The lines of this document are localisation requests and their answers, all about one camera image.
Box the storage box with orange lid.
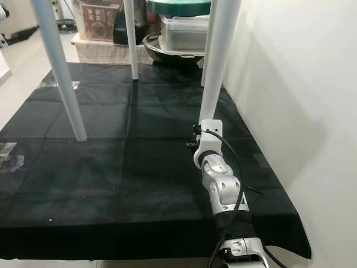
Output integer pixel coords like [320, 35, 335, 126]
[77, 0, 124, 43]

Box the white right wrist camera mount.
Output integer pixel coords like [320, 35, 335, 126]
[194, 119, 224, 169]

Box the coiled black cable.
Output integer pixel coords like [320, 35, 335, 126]
[56, 18, 80, 32]

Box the patterned beige cloth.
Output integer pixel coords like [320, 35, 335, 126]
[71, 32, 147, 64]

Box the black shiny bag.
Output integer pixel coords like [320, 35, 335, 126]
[113, 0, 149, 47]

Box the black wok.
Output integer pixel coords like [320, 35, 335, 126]
[142, 33, 206, 69]

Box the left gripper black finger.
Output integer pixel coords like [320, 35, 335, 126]
[3, 26, 42, 46]

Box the green pot lid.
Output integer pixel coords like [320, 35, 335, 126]
[147, 0, 214, 17]

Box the black tablecloth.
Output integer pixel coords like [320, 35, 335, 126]
[0, 61, 312, 261]

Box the clear plastic container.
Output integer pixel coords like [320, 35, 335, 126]
[158, 14, 208, 55]

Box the white plastic table leg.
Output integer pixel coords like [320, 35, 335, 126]
[197, 0, 243, 125]
[123, 0, 139, 81]
[200, 31, 209, 88]
[30, 0, 89, 142]

